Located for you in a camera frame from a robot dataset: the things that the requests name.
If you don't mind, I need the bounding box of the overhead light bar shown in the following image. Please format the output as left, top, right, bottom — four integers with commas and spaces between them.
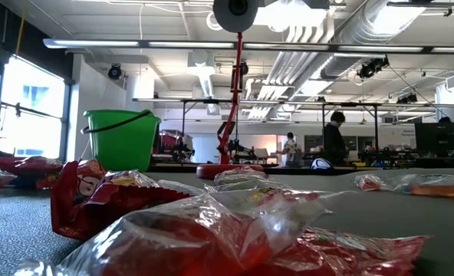
42, 37, 454, 54

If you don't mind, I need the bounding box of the clear green candy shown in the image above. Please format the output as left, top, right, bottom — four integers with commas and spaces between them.
206, 179, 327, 215
213, 172, 268, 188

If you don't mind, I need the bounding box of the green plastic bucket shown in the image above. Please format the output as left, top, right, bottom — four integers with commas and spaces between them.
80, 109, 162, 173

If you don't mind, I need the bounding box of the red candy packet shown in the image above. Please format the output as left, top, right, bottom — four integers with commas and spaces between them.
50, 159, 192, 242
35, 172, 64, 191
249, 228, 433, 276
0, 156, 65, 179

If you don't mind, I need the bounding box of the white chair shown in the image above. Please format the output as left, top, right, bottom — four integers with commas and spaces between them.
254, 147, 269, 164

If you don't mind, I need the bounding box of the red background machine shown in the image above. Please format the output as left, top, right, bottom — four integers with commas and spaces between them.
156, 130, 193, 158

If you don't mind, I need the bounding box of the black monitor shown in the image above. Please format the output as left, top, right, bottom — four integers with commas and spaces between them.
413, 121, 454, 153

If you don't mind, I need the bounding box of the red desk lamp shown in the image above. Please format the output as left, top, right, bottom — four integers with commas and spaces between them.
196, 0, 265, 180

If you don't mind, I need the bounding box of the person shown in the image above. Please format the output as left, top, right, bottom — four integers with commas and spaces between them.
321, 110, 350, 166
281, 132, 303, 168

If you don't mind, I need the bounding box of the silver ventilation duct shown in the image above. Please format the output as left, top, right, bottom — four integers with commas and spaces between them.
318, 0, 427, 80

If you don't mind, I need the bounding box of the white blue ball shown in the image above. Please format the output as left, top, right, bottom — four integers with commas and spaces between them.
311, 157, 334, 171

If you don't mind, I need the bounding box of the black table mat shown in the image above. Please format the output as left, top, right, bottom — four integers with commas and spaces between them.
0, 168, 454, 276

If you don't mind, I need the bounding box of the black hanging camera rig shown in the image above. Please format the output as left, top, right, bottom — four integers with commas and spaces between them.
356, 56, 390, 81

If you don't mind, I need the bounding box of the black round ceiling device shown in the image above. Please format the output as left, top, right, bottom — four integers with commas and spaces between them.
107, 63, 123, 81

